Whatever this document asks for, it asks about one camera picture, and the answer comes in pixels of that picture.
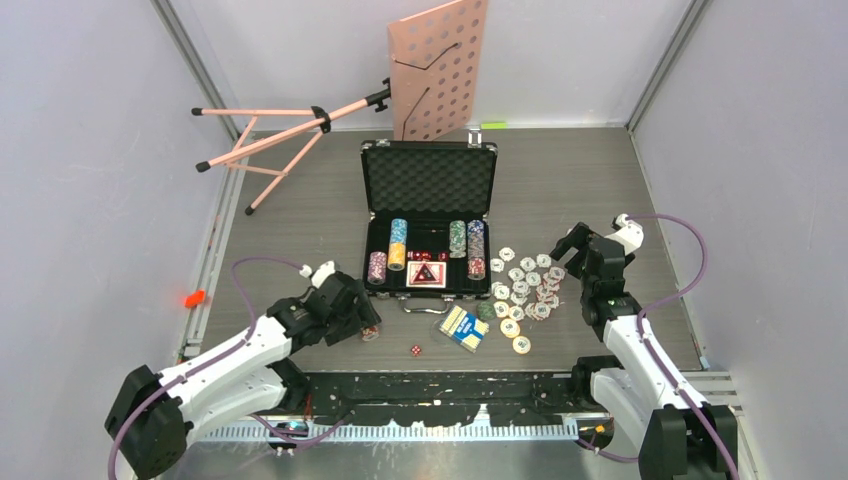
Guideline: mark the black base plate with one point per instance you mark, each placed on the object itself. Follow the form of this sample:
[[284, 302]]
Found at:
[[442, 399]]

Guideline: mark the blue red chip stack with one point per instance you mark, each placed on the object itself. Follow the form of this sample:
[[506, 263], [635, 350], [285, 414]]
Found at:
[[476, 264]]

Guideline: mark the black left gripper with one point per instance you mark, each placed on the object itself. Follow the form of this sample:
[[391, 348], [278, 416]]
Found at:
[[362, 316]]

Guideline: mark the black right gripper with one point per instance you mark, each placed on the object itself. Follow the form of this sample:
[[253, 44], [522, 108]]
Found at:
[[577, 238]]

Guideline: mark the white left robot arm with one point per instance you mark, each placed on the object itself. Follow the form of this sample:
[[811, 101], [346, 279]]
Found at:
[[157, 416]]

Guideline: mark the blue playing card deck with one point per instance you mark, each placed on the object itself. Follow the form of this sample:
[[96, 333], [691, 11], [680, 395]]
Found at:
[[464, 328]]

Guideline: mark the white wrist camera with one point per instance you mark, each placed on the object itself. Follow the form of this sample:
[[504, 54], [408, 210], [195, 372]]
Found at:
[[317, 276], [627, 233]]

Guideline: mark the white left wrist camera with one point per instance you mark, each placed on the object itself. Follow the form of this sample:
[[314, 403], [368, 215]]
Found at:
[[317, 276]]

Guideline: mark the green poker chip stack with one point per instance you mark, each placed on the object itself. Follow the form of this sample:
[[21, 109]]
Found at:
[[486, 311]]

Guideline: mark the pink music stand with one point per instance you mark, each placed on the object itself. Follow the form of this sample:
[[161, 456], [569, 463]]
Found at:
[[434, 60]]

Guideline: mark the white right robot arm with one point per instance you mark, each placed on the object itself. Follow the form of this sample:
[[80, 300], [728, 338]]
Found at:
[[677, 431]]

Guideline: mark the white poker chip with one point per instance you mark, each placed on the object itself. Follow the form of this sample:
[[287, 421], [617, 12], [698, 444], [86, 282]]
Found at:
[[506, 254], [543, 261], [501, 292], [528, 264], [497, 265], [517, 274], [533, 279]]

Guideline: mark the green white chip stack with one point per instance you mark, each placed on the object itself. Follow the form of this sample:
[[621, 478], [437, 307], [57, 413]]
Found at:
[[457, 239]]

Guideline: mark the green tape piece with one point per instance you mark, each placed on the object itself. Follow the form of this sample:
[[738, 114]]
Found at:
[[493, 126]]

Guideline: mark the yellow poker chip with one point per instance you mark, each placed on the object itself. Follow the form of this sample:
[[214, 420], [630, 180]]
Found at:
[[521, 345], [510, 328], [502, 309]]

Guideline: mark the black poker set case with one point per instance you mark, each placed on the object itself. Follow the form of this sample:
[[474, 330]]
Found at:
[[428, 184]]

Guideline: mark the red white chip stack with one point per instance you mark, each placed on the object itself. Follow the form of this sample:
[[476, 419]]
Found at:
[[377, 267]]

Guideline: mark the red playing card deck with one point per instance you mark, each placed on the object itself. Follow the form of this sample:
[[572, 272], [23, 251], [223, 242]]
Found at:
[[426, 274]]

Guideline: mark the blue yellow chip stack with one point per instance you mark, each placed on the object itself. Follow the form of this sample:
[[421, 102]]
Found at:
[[396, 259]]

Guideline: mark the orange clip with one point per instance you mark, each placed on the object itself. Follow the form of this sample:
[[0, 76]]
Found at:
[[194, 299]]

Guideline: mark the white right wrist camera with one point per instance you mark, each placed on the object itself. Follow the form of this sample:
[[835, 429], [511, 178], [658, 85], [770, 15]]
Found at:
[[627, 233]]

